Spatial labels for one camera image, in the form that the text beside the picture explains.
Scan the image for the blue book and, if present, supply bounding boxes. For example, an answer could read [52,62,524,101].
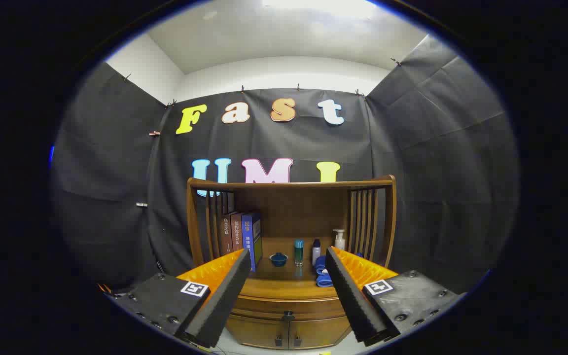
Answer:
[241,212,263,273]

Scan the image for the wooden cabinet door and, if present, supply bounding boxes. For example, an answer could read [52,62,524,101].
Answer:
[226,316,289,350]
[289,316,353,350]

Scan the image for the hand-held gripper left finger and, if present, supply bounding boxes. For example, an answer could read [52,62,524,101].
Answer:
[98,248,252,349]

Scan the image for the dark brown book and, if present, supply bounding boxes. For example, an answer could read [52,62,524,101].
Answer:
[221,213,234,257]

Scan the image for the wooden cabinet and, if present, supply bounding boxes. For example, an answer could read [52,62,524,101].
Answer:
[186,175,397,351]

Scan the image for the blue folded towel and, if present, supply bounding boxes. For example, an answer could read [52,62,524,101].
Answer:
[315,252,363,288]

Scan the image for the wooden drawer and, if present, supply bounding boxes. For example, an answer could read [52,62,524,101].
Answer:
[231,295,350,322]

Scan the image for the wooden countertop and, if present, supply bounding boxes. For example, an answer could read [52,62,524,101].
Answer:
[241,237,344,300]

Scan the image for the reddish brown book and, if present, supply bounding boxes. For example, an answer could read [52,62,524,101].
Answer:
[230,212,244,253]

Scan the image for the black backdrop cloth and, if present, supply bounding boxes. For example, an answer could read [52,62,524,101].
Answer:
[50,34,520,296]

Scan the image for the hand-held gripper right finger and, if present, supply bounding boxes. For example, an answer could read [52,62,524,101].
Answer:
[323,246,466,347]

